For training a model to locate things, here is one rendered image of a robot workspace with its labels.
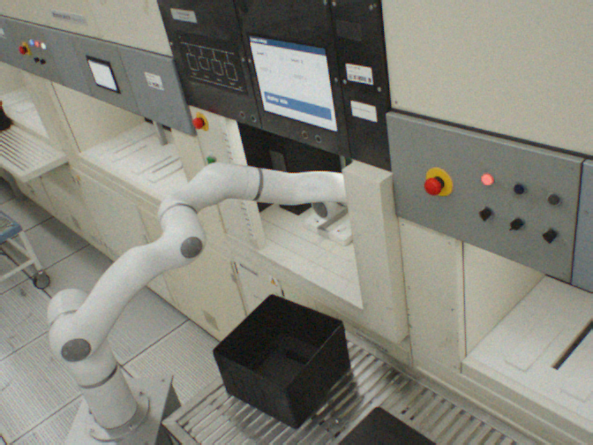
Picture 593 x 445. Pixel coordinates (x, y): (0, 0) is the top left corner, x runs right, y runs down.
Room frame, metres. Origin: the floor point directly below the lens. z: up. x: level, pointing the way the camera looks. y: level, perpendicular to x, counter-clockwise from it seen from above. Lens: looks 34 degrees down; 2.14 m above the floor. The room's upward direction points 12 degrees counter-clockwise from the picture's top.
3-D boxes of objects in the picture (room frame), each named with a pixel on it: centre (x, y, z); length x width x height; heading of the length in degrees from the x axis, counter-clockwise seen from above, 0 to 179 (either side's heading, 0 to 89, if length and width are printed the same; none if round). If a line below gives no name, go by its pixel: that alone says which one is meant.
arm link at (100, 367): (1.31, 0.65, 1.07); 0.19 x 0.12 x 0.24; 16
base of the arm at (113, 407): (1.27, 0.64, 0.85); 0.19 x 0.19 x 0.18
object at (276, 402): (1.28, 0.12, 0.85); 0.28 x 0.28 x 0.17; 46
